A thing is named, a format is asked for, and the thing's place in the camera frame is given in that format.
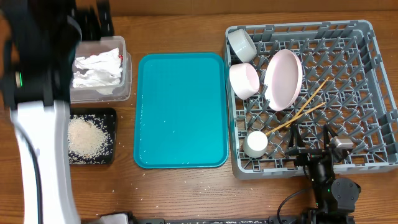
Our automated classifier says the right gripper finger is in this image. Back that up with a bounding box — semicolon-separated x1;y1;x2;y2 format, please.
323;124;337;148
288;124;304;149

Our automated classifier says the wooden chopstick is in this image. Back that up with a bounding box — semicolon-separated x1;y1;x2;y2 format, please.
265;102;326;136
293;77;329;118

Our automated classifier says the small white cup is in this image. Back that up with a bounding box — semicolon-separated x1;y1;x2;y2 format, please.
243;131;268;158

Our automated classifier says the large white plate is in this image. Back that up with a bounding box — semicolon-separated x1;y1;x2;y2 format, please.
264;49;303;111

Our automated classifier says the small pink bowl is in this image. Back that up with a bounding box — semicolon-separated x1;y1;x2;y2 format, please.
229;63;260;100

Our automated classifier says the grey bowl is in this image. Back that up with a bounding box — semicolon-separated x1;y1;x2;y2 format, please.
227;29;257;63

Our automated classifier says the white napkin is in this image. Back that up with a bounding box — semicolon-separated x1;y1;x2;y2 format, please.
71;47;124;95

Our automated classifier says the pile of rice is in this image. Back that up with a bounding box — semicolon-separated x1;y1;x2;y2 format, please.
67;114;115;165

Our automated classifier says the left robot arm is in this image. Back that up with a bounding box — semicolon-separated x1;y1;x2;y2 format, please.
1;1;85;223

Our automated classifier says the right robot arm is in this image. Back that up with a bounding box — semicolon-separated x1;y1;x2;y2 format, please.
286;124;361;224

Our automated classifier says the grey dishwasher rack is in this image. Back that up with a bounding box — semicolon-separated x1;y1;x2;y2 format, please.
228;20;397;180

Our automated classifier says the clear plastic waste bin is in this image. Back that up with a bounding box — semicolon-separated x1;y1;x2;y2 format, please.
70;36;132;104

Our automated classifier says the teal serving tray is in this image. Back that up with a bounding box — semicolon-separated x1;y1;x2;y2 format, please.
134;53;229;169

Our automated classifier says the black plastic tray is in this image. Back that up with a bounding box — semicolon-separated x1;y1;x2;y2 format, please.
67;108;118;166

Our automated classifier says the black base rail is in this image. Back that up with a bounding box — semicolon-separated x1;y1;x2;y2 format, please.
81;212;356;224

